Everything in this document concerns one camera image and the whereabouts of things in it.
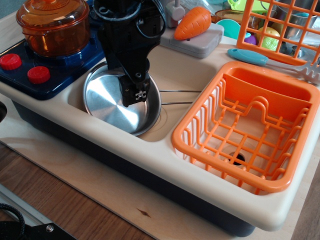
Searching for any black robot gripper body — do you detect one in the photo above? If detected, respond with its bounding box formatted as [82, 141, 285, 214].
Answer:
[93, 0, 166, 83]

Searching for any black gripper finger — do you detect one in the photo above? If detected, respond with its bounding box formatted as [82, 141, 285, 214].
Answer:
[118, 75, 137, 107]
[133, 77, 151, 103]

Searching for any stainless steel pan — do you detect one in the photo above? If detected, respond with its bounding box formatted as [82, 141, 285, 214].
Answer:
[82, 61, 191, 136]

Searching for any cream toy sink unit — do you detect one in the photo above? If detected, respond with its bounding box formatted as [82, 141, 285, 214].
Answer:
[0, 34, 320, 232]

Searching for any orange plastic drying rack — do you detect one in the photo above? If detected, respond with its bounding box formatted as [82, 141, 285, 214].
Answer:
[171, 61, 320, 195]

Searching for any blue toy stove top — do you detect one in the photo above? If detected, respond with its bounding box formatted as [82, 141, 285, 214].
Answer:
[0, 24, 105, 100]

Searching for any orange toy carrot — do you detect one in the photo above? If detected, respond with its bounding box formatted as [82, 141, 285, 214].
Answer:
[173, 6, 212, 41]

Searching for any orange transparent pot with lid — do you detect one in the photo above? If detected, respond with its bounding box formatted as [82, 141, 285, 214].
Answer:
[15, 0, 91, 57]

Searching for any grey toy faucet base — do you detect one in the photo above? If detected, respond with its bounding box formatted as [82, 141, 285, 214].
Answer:
[160, 0, 224, 58]

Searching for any red stove knob right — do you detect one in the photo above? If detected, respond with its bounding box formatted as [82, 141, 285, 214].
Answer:
[27, 66, 51, 84]

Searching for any red stove knob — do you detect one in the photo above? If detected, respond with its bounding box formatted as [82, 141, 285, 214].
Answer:
[0, 53, 22, 71]
[27, 66, 51, 84]

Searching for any teal plastic bowl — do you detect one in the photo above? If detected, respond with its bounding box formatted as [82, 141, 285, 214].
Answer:
[216, 19, 241, 40]

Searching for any red stove knob left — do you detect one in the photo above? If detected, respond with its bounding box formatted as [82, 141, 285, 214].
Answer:
[0, 53, 22, 71]

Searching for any purple toy piece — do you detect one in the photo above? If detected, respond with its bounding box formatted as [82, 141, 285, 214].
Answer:
[244, 32, 258, 46]

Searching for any lime green toy cup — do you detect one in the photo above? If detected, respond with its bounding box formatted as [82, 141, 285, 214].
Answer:
[227, 0, 270, 14]

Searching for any yellow green toy vegetable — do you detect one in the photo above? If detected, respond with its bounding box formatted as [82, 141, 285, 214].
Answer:
[261, 27, 280, 52]

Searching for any orange plastic grid basket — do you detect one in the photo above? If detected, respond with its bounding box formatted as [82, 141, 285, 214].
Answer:
[236, 0, 320, 66]

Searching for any steel pot in basket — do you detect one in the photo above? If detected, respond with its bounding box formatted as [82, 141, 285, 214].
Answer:
[264, 0, 320, 64]

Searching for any black bracket with screw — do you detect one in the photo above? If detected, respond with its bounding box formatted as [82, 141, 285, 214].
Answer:
[21, 223, 76, 240]

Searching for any teal handled pasta spoon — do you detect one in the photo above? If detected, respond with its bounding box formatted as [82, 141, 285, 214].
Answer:
[227, 48, 320, 86]

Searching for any black cable bottom left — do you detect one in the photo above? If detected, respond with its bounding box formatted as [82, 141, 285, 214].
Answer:
[0, 202, 26, 240]

